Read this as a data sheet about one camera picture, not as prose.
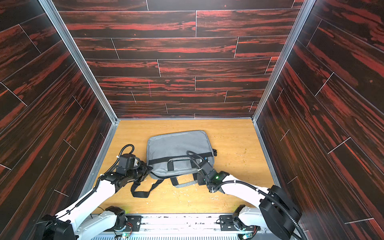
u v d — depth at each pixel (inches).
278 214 16.2
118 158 25.6
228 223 26.8
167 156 35.8
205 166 26.2
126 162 25.2
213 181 24.0
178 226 29.0
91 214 19.4
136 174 27.7
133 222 29.0
